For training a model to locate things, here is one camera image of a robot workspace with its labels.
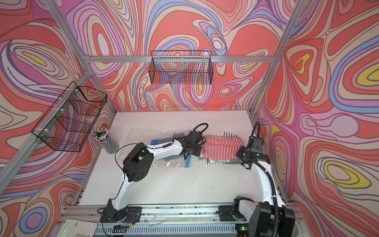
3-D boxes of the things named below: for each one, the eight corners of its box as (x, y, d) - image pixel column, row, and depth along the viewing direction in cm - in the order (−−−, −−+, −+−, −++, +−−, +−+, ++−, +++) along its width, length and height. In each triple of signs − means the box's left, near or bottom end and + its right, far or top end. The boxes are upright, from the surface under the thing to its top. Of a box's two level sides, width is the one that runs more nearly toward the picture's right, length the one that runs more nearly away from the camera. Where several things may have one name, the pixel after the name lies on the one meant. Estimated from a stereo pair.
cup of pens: (105, 154, 97) (91, 138, 84) (110, 144, 103) (97, 128, 89) (117, 154, 97) (105, 138, 84) (121, 144, 103) (110, 128, 89)
